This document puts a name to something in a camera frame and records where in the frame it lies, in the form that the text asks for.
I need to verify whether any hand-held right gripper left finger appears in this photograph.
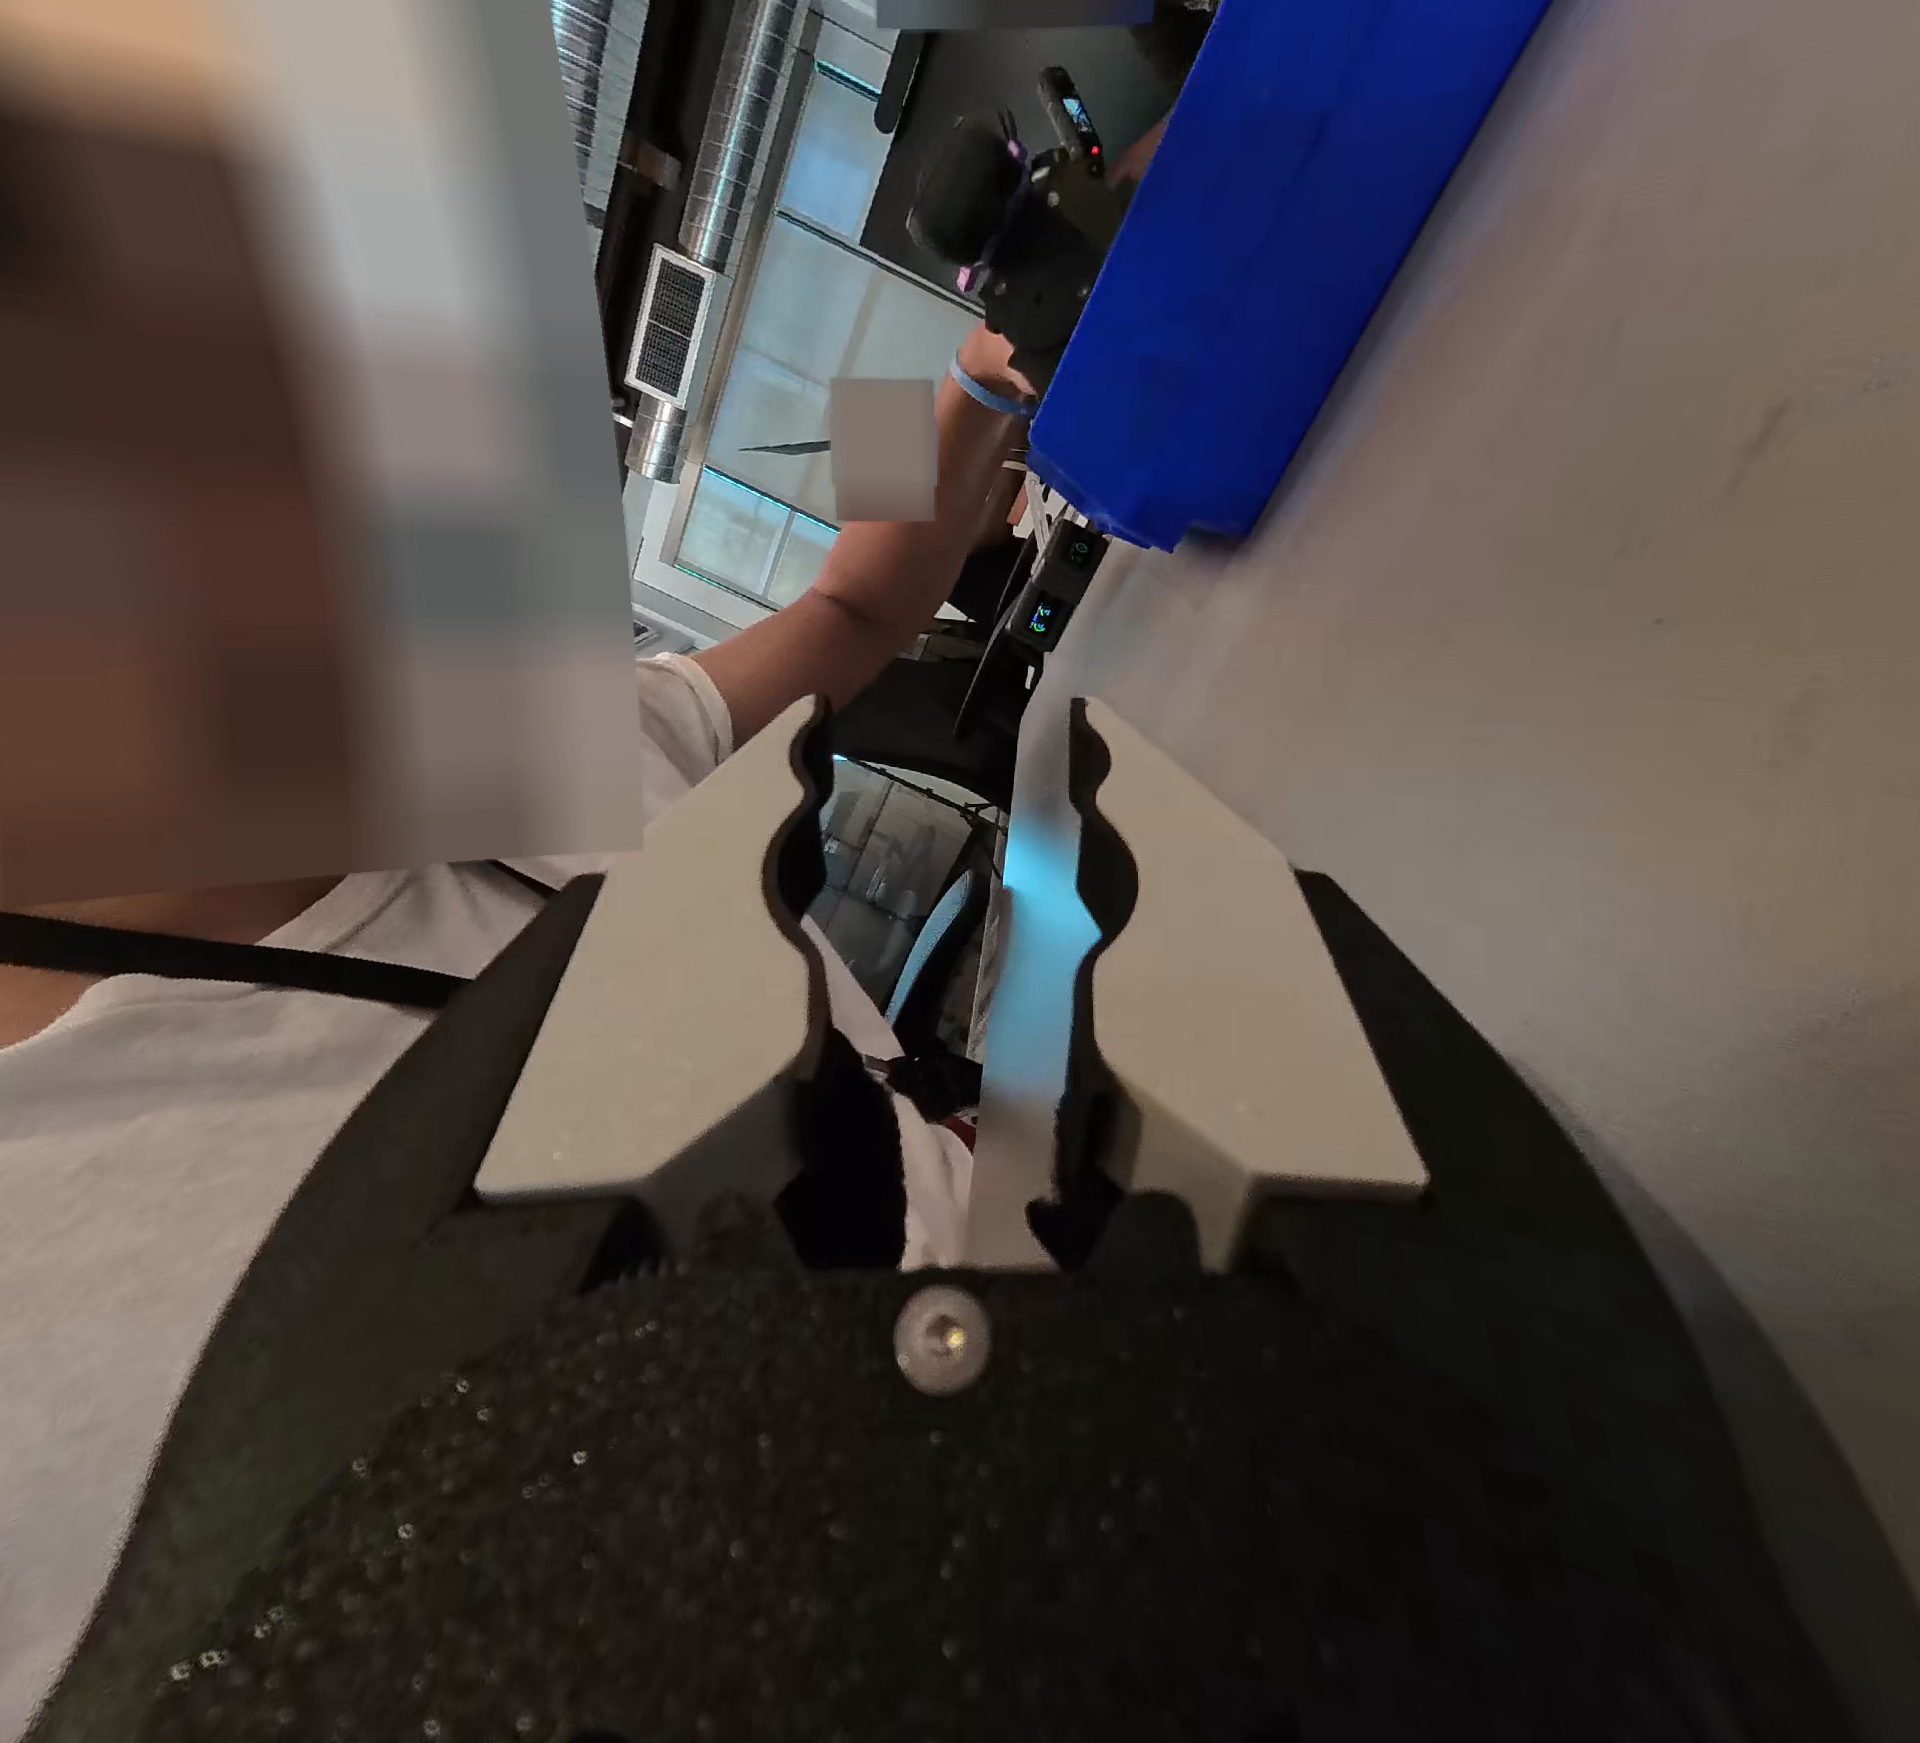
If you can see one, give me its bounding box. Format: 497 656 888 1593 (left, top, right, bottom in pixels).
475 694 906 1272

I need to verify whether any white air vent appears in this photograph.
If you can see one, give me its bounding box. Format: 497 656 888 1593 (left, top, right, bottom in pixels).
618 247 717 409

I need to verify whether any person's left forearm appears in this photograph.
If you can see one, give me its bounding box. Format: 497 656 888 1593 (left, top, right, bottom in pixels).
692 401 1037 714

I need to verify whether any blue plastic bin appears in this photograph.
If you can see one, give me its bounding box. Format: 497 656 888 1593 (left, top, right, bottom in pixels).
1025 0 1657 555

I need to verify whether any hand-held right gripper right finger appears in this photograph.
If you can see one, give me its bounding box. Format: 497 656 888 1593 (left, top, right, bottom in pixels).
1027 697 1435 1276

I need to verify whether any black lanyard strap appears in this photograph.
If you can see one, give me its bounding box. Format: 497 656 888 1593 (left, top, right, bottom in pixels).
0 911 470 1012

